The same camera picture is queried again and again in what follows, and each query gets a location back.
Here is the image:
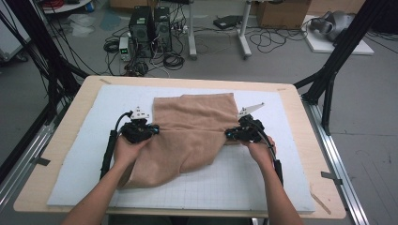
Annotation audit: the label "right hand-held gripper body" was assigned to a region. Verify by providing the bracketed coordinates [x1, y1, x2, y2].
[235, 102, 267, 144]

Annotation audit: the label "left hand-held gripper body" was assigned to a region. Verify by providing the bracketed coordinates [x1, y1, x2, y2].
[120, 106, 154, 144]

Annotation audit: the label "tan towel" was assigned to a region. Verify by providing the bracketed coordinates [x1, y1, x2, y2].
[120, 92, 239, 189]

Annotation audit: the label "person's left hand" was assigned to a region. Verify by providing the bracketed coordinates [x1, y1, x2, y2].
[113, 135, 151, 170]

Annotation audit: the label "person's right hand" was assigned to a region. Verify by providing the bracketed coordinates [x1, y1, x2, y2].
[241, 135, 278, 172]

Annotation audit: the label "white grid mat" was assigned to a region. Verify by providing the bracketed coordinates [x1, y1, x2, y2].
[46, 83, 316, 214]

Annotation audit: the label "power supply with green display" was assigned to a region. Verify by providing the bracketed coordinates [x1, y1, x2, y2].
[118, 37, 134, 62]

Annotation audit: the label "large black computer tower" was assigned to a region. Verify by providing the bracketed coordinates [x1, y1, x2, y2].
[129, 5, 156, 59]

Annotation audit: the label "slim black computer tower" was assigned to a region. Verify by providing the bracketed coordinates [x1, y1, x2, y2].
[153, 7, 173, 53]

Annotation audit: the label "black tape piece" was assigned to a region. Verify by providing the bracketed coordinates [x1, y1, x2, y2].
[30, 157, 52, 168]

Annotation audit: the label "white stand leg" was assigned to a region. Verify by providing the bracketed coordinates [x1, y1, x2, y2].
[187, 0, 199, 61]
[237, 0, 253, 60]

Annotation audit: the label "long beige tape strip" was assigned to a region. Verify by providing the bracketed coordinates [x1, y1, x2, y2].
[309, 190, 332, 216]

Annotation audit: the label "flat black box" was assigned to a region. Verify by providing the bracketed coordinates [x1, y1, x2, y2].
[213, 14, 244, 31]

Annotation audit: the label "white floor board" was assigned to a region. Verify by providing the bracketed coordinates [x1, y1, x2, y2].
[301, 14, 375, 56]

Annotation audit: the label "clear plastic sheet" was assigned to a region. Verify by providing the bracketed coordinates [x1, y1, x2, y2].
[67, 13, 97, 38]

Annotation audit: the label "large cardboard box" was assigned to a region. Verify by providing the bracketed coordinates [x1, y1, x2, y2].
[256, 0, 313, 30]

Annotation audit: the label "low cardboard box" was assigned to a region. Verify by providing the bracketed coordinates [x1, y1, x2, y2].
[109, 0, 158, 9]

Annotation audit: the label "grey headset device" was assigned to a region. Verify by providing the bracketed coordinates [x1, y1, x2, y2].
[309, 10, 357, 43]

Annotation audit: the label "round white table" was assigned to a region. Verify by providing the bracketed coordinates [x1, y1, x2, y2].
[41, 0, 94, 15]

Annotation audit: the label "large coil of black cable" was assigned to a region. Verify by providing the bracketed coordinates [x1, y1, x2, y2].
[162, 52, 186, 71]

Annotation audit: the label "small coil of black cable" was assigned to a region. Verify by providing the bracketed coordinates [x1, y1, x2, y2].
[102, 37, 121, 54]

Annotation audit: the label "loose black floor cables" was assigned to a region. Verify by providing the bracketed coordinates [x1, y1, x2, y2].
[249, 26, 310, 54]

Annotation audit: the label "aluminium rail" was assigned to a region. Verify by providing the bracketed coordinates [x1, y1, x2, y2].
[300, 97, 372, 225]
[0, 102, 71, 214]

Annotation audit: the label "black frame strut with cables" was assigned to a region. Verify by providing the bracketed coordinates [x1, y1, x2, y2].
[0, 0, 90, 126]

